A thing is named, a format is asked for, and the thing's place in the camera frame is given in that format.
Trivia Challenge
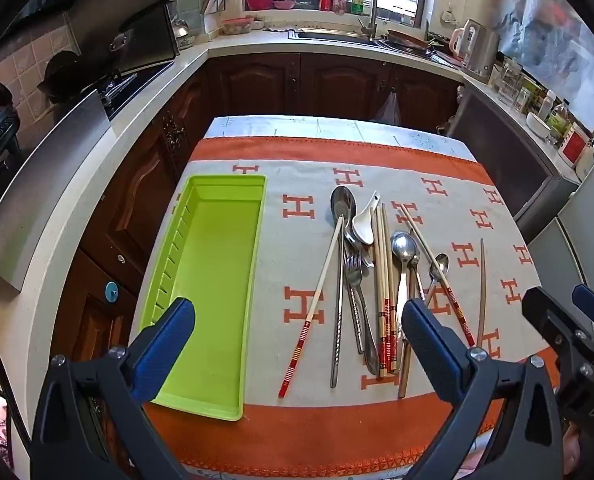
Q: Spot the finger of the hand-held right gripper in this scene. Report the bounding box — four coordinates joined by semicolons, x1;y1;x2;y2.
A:
571;284;594;349
521;286;594;402

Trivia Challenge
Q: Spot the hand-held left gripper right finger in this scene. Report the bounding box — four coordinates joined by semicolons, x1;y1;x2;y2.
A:
401;297;562;480

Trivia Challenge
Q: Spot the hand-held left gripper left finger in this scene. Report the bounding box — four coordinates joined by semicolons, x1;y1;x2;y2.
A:
29;297;196;480

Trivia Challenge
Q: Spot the plain wooden chopstick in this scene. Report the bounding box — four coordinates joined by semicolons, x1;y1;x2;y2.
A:
476;238;488;343
398;340;414;399

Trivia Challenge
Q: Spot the metal fork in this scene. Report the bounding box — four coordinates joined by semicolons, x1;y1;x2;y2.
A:
344;252;368;356
352;252;382;377

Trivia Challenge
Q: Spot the green plastic utensil tray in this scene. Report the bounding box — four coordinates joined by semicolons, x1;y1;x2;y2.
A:
149;174;268;422

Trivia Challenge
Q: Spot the small metal spoon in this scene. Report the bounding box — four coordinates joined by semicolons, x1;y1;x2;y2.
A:
423;253;450;308

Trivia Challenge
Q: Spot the metal chopstick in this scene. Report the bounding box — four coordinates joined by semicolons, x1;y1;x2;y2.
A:
331;217;345;389

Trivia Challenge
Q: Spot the white ceramic spoon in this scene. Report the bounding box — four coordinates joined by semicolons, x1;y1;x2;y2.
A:
352;191;382;245

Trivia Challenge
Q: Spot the large metal spoon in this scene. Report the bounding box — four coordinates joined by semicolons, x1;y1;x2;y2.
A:
330;186;360;256

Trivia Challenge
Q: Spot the person's right hand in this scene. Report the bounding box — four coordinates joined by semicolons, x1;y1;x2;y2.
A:
561;422;585;478

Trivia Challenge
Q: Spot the grey refrigerator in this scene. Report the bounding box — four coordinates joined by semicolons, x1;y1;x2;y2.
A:
517;135;594;306

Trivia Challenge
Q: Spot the orange and cream printed blanket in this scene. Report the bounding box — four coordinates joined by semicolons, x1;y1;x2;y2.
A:
131;135;560;467

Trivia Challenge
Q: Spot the red box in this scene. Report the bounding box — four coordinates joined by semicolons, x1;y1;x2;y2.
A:
559;122;592;163

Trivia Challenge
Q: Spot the grey metal cabinet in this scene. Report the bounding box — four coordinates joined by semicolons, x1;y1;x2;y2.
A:
447;80;580;231

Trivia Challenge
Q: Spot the green labelled bottle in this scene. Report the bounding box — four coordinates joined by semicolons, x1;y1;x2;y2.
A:
547;102;572;148

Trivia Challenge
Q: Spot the white bowl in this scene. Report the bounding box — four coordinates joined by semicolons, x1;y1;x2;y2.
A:
525;111;552;143

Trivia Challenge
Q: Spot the stainless steel panel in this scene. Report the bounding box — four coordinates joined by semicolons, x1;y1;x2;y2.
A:
0;87;112;293

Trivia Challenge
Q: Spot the white capped jar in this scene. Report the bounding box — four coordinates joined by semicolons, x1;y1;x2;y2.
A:
537;90;558;121

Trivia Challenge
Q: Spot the white kitchen countertop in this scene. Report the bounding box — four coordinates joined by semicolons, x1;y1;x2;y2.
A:
0;25;582;311

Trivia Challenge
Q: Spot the clear plastic container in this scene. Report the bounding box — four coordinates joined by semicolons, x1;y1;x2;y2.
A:
497;57;525;106

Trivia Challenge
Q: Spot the hanging plastic bag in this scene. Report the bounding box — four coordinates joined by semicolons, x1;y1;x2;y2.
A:
375;91;402;126

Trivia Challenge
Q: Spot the pale patterned tablecloth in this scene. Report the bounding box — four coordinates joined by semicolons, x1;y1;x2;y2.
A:
204;116;478;162

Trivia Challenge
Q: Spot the gas stove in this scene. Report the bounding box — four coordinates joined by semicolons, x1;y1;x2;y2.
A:
97;62;175;111

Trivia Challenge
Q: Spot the steel electric kettle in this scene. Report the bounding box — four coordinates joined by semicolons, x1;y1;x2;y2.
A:
449;18;501;86

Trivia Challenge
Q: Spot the black wok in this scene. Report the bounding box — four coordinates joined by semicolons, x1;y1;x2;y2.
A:
37;50;85;103

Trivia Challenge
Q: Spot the small metal kettle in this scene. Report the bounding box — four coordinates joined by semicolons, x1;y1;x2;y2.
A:
171;17;196;51

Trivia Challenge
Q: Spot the red pan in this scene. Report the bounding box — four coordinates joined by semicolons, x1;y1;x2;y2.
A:
384;27;435;51

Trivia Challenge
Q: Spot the patterned bowl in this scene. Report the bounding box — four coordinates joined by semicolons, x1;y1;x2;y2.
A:
222;16;255;36

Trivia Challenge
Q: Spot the kitchen sink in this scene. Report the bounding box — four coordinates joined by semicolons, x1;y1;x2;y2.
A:
287;27;382;48

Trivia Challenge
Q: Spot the steel kitchen faucet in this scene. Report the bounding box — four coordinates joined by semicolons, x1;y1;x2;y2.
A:
357;0;380;41

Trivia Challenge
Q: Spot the wall poster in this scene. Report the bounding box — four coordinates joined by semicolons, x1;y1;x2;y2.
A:
497;0;594;126

